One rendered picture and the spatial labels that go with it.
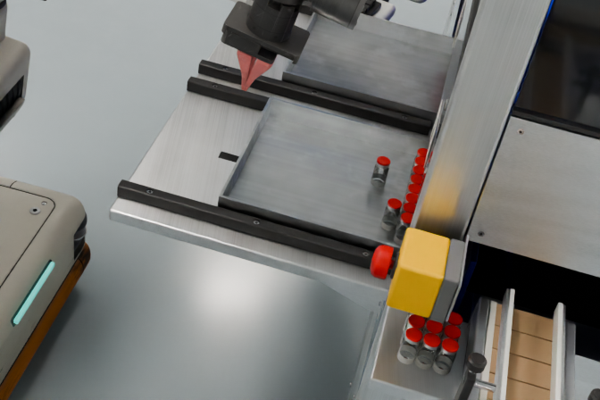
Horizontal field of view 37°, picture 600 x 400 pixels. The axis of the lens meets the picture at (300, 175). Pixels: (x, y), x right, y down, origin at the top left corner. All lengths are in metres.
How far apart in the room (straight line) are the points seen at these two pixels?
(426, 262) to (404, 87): 0.61
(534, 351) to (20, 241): 1.27
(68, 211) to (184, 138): 0.80
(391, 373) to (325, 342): 1.18
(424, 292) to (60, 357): 1.31
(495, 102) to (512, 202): 0.14
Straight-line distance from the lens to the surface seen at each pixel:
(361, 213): 1.30
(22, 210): 2.15
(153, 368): 2.19
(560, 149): 1.02
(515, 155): 1.03
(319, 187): 1.33
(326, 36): 1.69
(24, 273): 2.01
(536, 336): 1.16
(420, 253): 1.05
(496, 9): 0.94
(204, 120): 1.43
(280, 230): 1.22
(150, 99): 2.97
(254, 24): 1.11
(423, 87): 1.61
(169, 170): 1.33
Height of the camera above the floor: 1.74
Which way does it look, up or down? 39 degrees down
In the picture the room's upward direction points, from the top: 11 degrees clockwise
